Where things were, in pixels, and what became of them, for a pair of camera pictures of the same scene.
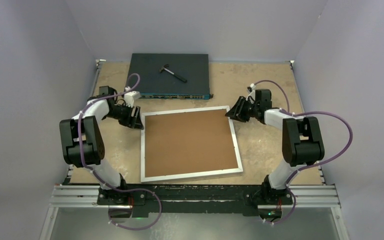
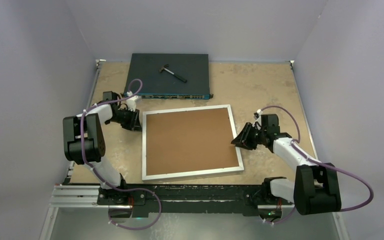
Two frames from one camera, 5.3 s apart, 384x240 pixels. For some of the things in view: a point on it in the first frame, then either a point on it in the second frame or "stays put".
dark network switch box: [166, 76] stays put
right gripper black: [237, 112] → [242, 140]
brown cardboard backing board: [188, 142] stays put
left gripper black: [133, 121] stays put
